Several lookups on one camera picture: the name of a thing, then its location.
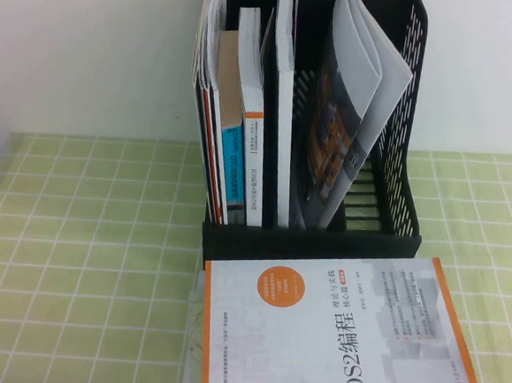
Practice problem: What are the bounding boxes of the tall thin white book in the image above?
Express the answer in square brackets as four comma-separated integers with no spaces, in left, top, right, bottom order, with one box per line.
[260,0,309,229]

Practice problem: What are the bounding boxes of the green checkered tablecloth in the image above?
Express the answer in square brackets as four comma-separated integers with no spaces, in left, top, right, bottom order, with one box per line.
[0,113,512,383]

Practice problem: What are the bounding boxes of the white book orange band spine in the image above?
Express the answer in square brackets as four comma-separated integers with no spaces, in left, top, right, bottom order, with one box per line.
[222,5,281,227]

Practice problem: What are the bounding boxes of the blue spine book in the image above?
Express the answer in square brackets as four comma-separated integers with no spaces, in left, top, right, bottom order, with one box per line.
[203,28,259,225]

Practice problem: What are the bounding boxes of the thin magazine orange black spine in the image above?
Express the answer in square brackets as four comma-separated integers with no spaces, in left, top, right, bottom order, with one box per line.
[180,0,236,225]

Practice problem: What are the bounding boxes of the white grey robot brochure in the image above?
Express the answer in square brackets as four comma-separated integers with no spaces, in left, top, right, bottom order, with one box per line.
[314,0,421,236]

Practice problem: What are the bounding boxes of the black plastic book holder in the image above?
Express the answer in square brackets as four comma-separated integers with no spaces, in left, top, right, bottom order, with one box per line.
[178,0,443,279]

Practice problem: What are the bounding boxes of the thin white magazine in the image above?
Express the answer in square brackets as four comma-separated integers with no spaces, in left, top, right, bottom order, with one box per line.
[191,0,248,226]

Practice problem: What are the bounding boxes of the white orange ROS2 book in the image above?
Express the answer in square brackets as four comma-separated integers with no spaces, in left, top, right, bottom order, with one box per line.
[195,239,502,383]

